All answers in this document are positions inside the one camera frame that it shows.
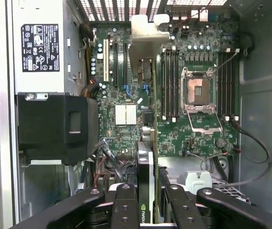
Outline PCIe expansion slot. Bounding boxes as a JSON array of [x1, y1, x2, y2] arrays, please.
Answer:
[[123, 42, 129, 94], [113, 42, 118, 87]]

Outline black plastic cover block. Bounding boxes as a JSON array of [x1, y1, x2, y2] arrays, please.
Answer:
[[16, 92, 100, 166]]

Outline CPU socket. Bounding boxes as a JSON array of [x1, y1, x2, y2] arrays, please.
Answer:
[[180, 66, 217, 108]]

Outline silver power supply unit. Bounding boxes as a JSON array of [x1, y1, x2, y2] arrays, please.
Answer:
[[11, 0, 82, 95]]

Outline black RAM slot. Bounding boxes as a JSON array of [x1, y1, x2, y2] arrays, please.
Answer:
[[231, 47, 239, 123], [222, 47, 228, 123], [227, 47, 232, 123], [166, 47, 172, 123], [170, 46, 176, 124], [175, 46, 181, 124], [161, 47, 167, 121], [218, 49, 224, 122]]

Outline white PCI expansion slot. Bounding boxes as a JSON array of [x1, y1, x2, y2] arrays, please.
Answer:
[[103, 39, 110, 83]]

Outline black and silver PC case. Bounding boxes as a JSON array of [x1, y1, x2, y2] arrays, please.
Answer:
[[0, 0, 272, 229]]

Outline green motherboard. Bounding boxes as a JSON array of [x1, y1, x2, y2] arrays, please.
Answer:
[[84, 9, 242, 172]]

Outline black round cable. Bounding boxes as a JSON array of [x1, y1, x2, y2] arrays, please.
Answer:
[[231, 116, 272, 188]]

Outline silver chipset heat sink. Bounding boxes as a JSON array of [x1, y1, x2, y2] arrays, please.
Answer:
[[115, 104, 137, 125]]

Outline silver socket cover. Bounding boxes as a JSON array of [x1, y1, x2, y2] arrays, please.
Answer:
[[186, 104, 224, 135]]

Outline yellow black power wire bundle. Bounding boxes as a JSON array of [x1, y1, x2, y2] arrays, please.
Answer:
[[79, 22, 101, 99]]

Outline thin metal locking lever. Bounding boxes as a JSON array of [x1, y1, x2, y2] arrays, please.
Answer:
[[212, 52, 239, 72]]

